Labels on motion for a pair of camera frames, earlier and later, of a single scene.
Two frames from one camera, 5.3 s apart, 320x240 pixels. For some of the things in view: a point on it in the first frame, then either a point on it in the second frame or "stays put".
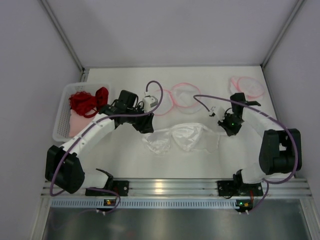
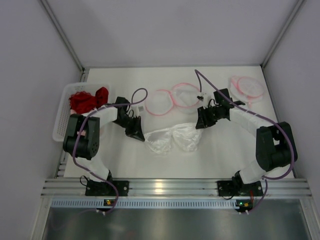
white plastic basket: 60,131 stays put
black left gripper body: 144,122 to 131,125
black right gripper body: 229,125 to 206,116
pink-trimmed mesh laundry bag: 185,97 stays put
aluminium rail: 188,188 stays put
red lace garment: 83,103 stays put
